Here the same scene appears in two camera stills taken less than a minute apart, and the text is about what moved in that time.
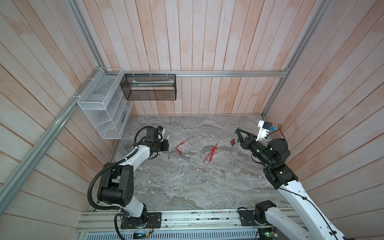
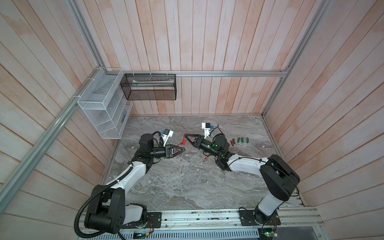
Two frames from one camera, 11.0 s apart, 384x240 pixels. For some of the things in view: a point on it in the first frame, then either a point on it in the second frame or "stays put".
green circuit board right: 267,233 stays put
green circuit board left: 139,235 stays put
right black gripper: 250,139 to 198,141
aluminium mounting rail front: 111,220 stays put
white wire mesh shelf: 105,103 stays put
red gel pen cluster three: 208,159 to 181,155
